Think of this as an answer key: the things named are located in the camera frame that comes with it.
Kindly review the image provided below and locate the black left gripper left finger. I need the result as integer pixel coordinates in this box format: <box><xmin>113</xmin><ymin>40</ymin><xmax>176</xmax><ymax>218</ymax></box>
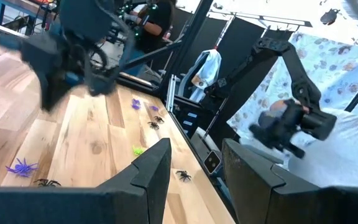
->
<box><xmin>0</xmin><ymin>138</ymin><xmax>172</xmax><ymax>224</ymax></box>

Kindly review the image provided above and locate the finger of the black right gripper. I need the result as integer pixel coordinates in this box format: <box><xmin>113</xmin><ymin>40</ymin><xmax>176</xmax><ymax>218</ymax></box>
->
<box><xmin>20</xmin><ymin>30</ymin><xmax>71</xmax><ymax>112</ymax></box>
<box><xmin>84</xmin><ymin>60</ymin><xmax>122</xmax><ymax>96</ymax></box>

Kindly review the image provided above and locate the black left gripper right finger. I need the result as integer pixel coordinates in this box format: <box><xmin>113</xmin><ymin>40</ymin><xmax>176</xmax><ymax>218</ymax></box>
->
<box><xmin>221</xmin><ymin>138</ymin><xmax>358</xmax><ymax>224</ymax></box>

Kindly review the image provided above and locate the green plastic spider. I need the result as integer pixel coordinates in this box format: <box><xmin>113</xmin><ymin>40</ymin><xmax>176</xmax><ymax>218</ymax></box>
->
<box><xmin>132</xmin><ymin>145</ymin><xmax>145</xmax><ymax>158</ymax></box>

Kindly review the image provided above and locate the person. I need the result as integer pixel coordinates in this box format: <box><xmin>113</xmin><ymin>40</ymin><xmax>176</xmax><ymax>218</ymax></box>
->
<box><xmin>257</xmin><ymin>98</ymin><xmax>358</xmax><ymax>190</ymax></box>
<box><xmin>121</xmin><ymin>0</ymin><xmax>177</xmax><ymax>77</ymax></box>

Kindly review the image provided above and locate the light blue draped cloth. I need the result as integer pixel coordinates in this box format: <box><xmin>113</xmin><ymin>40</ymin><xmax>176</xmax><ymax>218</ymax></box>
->
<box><xmin>190</xmin><ymin>49</ymin><xmax>223</xmax><ymax>103</ymax></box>

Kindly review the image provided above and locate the black folding room divider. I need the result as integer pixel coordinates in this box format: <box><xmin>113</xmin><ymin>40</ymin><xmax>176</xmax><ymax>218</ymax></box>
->
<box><xmin>166</xmin><ymin>15</ymin><xmax>295</xmax><ymax>103</ymax></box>

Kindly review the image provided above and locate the blue spotted sheet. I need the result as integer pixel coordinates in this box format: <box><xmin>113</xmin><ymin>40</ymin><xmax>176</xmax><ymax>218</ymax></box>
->
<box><xmin>227</xmin><ymin>30</ymin><xmax>358</xmax><ymax>150</ymax></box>

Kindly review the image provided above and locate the small grey two-lens camera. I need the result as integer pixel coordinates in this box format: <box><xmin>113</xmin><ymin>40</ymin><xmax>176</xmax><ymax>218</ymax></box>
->
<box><xmin>202</xmin><ymin>150</ymin><xmax>223</xmax><ymax>176</ymax></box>

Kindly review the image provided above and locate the silver aluminium bracket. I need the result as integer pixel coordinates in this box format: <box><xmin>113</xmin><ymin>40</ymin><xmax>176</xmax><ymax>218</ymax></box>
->
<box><xmin>165</xmin><ymin>73</ymin><xmax>178</xmax><ymax>113</ymax></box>

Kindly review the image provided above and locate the metal overhead rail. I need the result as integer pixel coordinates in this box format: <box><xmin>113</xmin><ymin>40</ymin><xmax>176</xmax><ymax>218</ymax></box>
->
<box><xmin>208</xmin><ymin>9</ymin><xmax>313</xmax><ymax>32</ymax></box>

